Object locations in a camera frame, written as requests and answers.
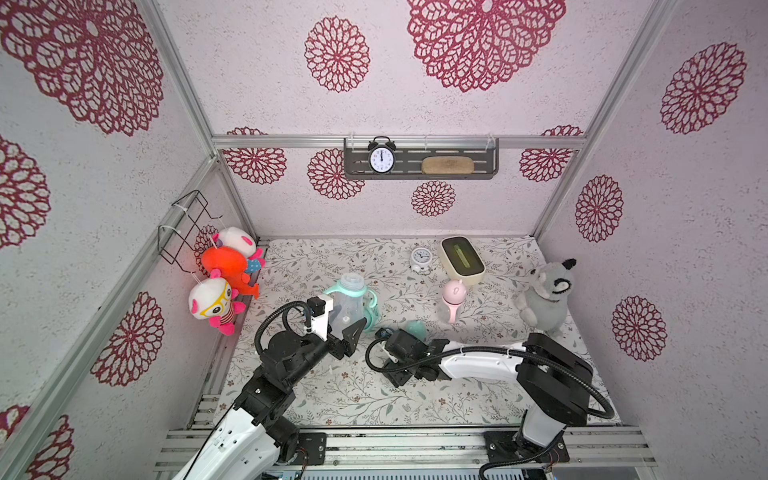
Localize mint handle ring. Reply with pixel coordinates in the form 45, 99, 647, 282
322, 281, 382, 331

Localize pink bear cap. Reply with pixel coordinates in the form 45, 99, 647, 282
442, 279, 468, 306

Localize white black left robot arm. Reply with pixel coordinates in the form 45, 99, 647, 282
176, 319, 366, 479

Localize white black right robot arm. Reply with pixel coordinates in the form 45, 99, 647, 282
365, 328, 593, 450

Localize mint bear cap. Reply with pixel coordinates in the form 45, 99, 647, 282
404, 321, 428, 342

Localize floral table mat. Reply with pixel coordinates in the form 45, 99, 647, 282
212, 237, 545, 426

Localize white plush yellow glasses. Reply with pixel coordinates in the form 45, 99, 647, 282
188, 269, 246, 336

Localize white small alarm clock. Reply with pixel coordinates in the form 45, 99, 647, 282
410, 247, 433, 275

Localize orange red plush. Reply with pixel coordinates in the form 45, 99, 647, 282
201, 246, 259, 299

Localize cream box green lid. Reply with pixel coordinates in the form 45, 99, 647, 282
438, 236, 486, 287

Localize white pink plush top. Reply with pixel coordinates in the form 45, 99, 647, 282
212, 227, 263, 260

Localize grey raccoon plush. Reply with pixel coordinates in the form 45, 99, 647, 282
514, 258, 577, 336

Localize black alarm clock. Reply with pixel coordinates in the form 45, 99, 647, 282
367, 135, 397, 174

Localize black right corrugated cable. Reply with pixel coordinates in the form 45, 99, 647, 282
364, 337, 617, 421

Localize black corrugated cable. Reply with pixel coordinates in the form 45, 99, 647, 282
254, 301, 313, 355
364, 337, 617, 421

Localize black left corrugated cable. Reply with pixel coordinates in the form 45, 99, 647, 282
254, 301, 313, 355

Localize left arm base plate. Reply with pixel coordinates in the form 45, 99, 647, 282
279, 431, 328, 466

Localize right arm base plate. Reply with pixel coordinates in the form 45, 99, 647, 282
483, 430, 570, 465

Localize black wire basket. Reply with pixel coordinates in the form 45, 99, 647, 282
155, 189, 221, 274

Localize grey wall shelf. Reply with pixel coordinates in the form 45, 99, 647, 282
342, 137, 499, 181

